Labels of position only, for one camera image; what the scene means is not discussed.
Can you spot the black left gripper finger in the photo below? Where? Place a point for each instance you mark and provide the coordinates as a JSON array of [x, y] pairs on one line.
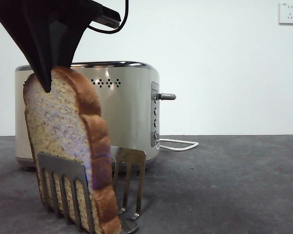
[[66, 41], [31, 41]]

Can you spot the brown crust bread slice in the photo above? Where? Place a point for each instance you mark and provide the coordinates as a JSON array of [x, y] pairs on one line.
[[58, 122]]

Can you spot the grey toaster lever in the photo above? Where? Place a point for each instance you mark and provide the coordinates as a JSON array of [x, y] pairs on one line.
[[168, 96]]

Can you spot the cream two-slot toaster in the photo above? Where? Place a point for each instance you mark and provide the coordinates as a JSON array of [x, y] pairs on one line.
[[127, 109]]

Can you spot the stainless steel toast rack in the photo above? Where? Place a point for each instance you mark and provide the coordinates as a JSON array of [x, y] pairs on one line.
[[61, 165]]

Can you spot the white wall socket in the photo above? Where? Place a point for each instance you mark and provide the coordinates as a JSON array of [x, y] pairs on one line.
[[288, 14]]

